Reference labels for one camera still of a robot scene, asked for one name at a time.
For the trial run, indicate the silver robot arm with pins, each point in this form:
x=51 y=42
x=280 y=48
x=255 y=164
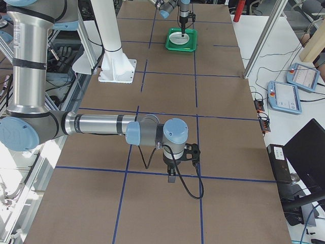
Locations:
x=165 y=9
x=29 y=123

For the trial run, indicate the black computer box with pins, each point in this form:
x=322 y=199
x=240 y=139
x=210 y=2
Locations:
x=279 y=164

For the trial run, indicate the green plastic tray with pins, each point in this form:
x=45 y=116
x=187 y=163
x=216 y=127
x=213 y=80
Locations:
x=189 y=47

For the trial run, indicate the near blue teach pendant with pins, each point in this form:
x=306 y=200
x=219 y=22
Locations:
x=284 y=97

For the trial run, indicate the far blue teach pendant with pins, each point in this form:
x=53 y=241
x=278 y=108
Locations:
x=303 y=77

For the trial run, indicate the blue teach pendant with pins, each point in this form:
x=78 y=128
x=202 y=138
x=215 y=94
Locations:
x=284 y=97
x=303 y=77

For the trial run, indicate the orange black adapter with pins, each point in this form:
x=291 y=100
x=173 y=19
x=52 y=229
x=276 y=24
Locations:
x=264 y=126
x=259 y=105

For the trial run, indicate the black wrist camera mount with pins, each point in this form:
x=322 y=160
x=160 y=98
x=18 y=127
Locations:
x=192 y=152

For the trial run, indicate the white round plate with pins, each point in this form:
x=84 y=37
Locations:
x=175 y=38

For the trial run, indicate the white paper sheet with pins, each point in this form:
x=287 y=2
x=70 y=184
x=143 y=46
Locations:
x=82 y=66

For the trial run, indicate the black monitor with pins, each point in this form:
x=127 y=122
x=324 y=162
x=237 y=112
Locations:
x=305 y=152

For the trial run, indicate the white camera stand column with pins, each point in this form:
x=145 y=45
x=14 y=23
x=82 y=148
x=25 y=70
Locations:
x=116 y=67

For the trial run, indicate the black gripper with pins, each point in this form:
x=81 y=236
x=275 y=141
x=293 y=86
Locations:
x=169 y=161
x=183 y=20

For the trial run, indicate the aluminium frame post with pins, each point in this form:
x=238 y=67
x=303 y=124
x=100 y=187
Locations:
x=270 y=24

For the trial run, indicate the red cylinder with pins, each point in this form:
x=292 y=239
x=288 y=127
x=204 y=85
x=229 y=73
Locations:
x=239 y=10

